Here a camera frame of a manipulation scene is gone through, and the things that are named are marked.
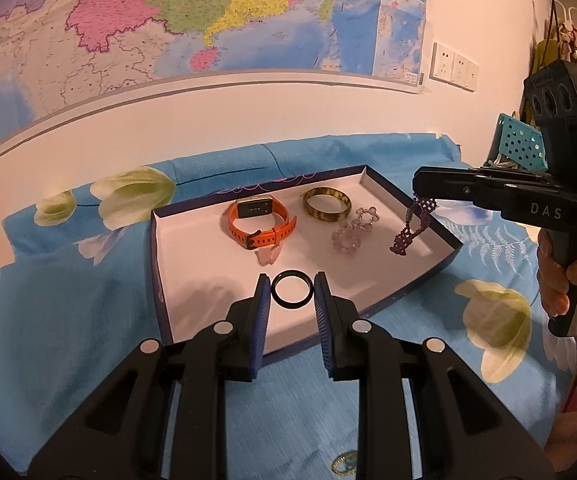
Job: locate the white wall socket panel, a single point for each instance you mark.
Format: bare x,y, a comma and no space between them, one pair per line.
453,68

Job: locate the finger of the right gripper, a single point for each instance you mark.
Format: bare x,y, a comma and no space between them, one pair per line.
484,187

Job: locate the blue floral bed sheet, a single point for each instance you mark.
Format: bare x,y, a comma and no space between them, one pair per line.
79,297

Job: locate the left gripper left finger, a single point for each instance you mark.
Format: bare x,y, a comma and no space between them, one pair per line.
161,413

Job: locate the teal perforated basket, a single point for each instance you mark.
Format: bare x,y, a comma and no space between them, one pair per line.
516,145

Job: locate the right hand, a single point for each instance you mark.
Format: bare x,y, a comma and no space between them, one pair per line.
554,281

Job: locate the navy shallow box tray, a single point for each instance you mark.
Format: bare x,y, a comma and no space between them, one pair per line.
199,270

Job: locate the hanging clothes and bags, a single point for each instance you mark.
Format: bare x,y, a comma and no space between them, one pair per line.
560,38

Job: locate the colourful wall map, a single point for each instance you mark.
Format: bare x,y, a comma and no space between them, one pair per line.
63,60

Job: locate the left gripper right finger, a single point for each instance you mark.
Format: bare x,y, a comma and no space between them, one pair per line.
423,413

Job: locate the orange smart watch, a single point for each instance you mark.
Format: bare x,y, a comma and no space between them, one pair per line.
260,222

